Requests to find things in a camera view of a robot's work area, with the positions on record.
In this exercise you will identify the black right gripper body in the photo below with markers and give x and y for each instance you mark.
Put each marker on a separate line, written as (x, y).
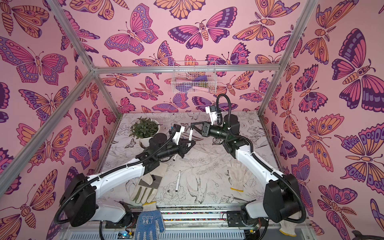
(204, 129)

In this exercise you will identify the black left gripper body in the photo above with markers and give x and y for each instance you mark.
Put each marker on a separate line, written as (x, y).
(180, 151)

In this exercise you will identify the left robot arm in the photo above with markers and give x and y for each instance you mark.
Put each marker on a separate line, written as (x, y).
(79, 205)

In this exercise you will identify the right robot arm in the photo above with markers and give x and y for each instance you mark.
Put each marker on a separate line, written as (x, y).
(282, 200)

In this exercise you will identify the white plant pot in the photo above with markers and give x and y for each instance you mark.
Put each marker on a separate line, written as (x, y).
(144, 142)

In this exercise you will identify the green potted plant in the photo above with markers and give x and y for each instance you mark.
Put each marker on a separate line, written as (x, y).
(144, 128)

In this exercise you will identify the white knit glove on table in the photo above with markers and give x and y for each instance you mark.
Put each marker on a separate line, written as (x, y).
(239, 175)

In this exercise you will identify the grey white work glove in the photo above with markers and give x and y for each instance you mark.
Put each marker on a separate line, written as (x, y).
(146, 189)

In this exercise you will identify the blue dotted glove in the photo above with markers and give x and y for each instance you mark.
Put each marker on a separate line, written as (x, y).
(150, 223)

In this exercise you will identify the white knit glove right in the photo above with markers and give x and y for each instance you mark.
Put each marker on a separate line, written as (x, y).
(288, 228)

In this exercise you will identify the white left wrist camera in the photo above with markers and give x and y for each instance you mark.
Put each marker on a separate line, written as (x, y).
(176, 131)

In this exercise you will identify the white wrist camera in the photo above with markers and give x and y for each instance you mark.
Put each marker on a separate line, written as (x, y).
(176, 131)
(213, 114)

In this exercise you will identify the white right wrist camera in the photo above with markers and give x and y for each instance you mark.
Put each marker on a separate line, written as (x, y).
(213, 114)

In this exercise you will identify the wire wall basket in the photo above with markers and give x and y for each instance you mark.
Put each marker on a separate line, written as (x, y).
(194, 77)

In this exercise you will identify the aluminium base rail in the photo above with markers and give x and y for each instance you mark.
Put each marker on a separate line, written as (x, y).
(215, 222)

